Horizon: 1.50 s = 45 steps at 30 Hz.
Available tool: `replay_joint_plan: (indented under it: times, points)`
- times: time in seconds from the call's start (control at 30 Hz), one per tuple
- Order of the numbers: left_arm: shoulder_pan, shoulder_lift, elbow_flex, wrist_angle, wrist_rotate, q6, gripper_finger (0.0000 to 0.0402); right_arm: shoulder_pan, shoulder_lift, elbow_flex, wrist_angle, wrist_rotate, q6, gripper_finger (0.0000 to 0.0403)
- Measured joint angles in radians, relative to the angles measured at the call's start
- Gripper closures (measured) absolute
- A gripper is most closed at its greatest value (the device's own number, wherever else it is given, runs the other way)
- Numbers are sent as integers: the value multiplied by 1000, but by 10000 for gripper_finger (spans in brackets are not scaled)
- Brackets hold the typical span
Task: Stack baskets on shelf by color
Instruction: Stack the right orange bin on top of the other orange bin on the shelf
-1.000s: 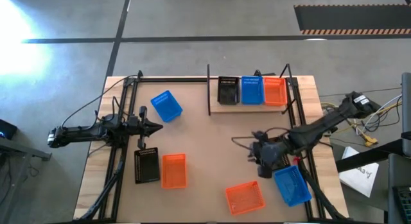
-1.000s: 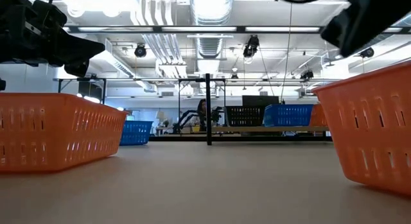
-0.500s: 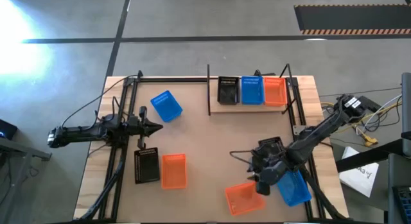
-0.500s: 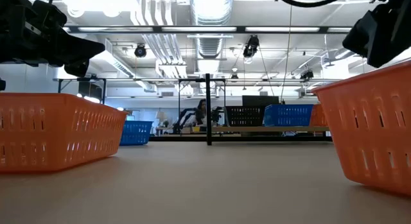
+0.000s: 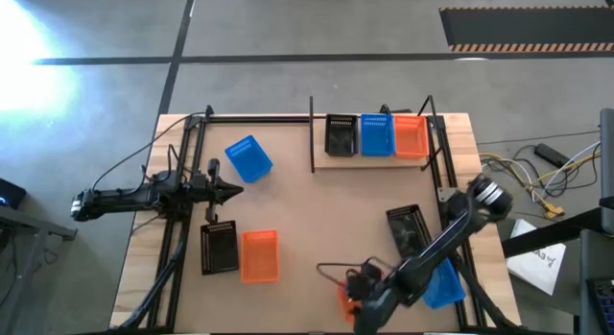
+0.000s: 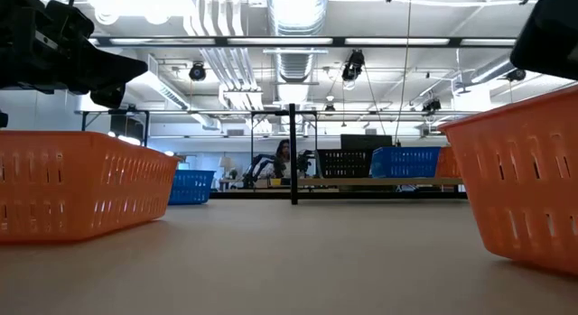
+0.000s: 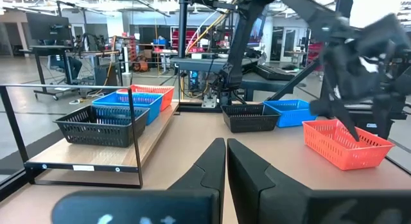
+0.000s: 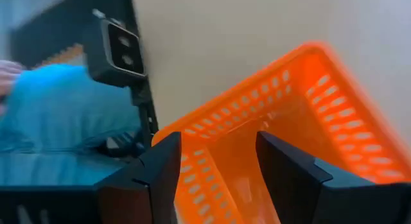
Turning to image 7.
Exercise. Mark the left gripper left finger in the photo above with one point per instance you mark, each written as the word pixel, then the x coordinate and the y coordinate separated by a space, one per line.
pixel 205 185

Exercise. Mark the black plastic basket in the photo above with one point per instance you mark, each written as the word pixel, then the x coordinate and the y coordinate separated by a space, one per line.
pixel 96 134
pixel 250 121

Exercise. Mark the black rolling table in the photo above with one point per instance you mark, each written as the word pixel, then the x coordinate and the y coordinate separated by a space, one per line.
pixel 64 52

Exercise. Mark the black keyboard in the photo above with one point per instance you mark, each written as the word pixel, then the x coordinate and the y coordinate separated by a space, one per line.
pixel 273 73

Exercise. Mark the black metal shelf frame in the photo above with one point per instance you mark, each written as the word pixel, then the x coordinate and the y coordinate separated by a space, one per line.
pixel 135 137

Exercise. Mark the orange plastic basket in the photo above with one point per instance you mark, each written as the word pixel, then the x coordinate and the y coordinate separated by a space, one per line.
pixel 167 99
pixel 340 153

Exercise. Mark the grey desk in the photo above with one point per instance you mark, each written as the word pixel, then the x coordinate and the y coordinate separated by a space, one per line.
pixel 212 64

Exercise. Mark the wooden shelf board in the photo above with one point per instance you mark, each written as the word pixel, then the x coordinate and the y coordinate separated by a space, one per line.
pixel 96 156

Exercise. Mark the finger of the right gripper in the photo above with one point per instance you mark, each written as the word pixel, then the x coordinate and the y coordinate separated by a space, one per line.
pixel 340 115
pixel 383 118

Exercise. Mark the black diagonal bar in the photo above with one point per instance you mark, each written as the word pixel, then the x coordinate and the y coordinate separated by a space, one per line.
pixel 295 79

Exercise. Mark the blue plastic basket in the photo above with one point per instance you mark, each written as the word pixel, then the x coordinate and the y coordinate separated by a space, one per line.
pixel 151 108
pixel 289 116

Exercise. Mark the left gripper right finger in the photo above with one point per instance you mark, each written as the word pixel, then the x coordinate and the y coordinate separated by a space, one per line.
pixel 250 192

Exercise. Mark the black aluminium table frame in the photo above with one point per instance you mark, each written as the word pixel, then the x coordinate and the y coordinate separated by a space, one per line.
pixel 183 41

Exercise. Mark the black monitor on stand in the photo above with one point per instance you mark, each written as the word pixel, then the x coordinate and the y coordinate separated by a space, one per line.
pixel 48 26

